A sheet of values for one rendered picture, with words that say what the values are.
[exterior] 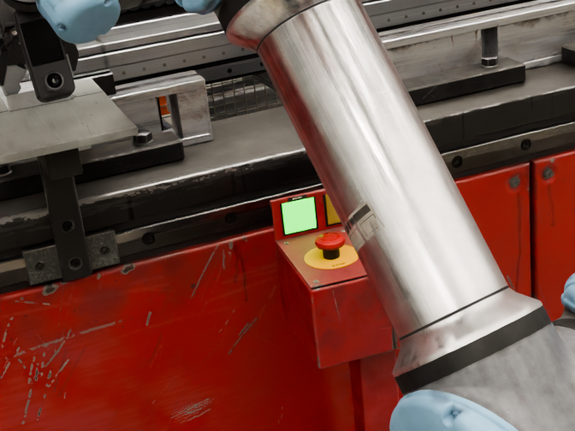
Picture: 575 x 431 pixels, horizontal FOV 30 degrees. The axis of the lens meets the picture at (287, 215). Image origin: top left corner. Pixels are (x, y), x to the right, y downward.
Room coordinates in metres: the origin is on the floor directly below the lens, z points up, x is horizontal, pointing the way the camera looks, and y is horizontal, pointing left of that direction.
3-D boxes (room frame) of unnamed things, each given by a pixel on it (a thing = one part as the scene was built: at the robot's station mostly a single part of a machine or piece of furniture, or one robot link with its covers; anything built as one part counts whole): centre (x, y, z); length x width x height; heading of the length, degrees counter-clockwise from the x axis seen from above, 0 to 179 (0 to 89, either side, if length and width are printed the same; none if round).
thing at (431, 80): (1.60, -0.25, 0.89); 0.30 x 0.05 x 0.03; 109
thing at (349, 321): (1.29, -0.09, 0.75); 0.20 x 0.16 x 0.18; 104
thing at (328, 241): (1.27, -0.05, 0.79); 0.04 x 0.04 x 0.04
